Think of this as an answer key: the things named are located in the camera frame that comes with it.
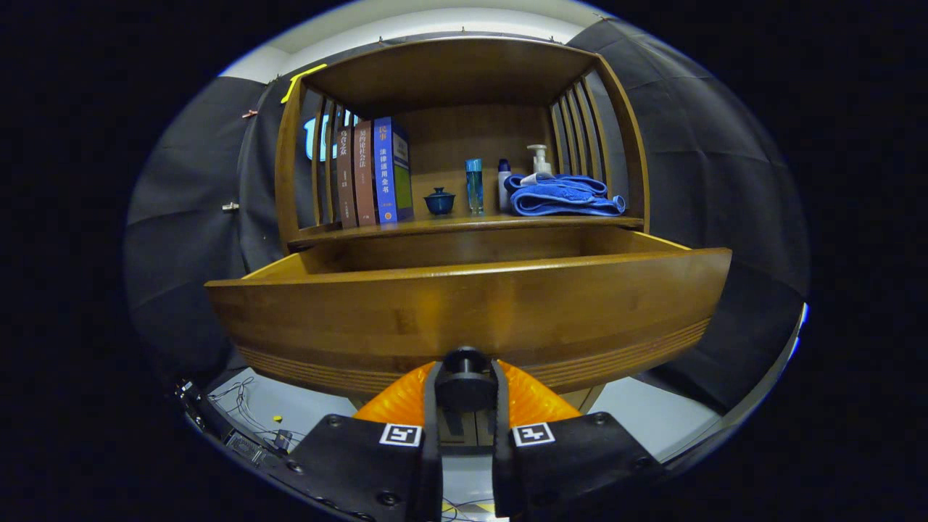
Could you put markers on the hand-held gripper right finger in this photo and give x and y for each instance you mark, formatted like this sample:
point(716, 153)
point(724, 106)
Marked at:
point(500, 464)

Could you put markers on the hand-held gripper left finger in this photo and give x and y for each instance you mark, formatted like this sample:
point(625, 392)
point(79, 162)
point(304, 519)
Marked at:
point(432, 457)

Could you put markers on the black drawer knob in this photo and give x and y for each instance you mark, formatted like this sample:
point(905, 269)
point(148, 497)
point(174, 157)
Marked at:
point(465, 384)

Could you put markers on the wooden drawer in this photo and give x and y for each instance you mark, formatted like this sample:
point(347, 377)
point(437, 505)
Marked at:
point(471, 312)

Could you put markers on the wooden countertop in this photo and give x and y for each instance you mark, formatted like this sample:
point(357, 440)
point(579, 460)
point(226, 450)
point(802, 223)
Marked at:
point(449, 223)

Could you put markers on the wooden cabinet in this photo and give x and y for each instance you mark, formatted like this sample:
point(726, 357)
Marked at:
point(449, 72)

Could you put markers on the black electronic box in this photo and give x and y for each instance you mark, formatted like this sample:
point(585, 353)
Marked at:
point(250, 448)

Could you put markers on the blue lidded teacup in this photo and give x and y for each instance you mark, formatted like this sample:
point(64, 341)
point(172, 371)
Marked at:
point(440, 202)

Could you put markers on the blue folded towel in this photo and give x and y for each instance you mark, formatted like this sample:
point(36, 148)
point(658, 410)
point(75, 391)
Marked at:
point(565, 197)

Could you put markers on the tall blue glass bottle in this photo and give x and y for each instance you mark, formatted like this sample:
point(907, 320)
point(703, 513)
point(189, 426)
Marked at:
point(474, 185)

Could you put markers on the white bottle with blue cap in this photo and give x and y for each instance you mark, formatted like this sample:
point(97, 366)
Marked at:
point(504, 188)

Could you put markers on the blue book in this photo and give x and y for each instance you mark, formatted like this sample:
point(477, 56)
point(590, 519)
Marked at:
point(385, 174)

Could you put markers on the reddish brown book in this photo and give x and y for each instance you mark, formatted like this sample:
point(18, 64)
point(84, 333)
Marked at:
point(364, 177)

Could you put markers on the dark brown book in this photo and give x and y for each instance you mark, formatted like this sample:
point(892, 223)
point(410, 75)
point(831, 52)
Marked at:
point(346, 181)

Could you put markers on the white pump bottle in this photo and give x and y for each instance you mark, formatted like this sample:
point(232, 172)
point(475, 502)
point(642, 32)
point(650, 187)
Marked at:
point(539, 163)

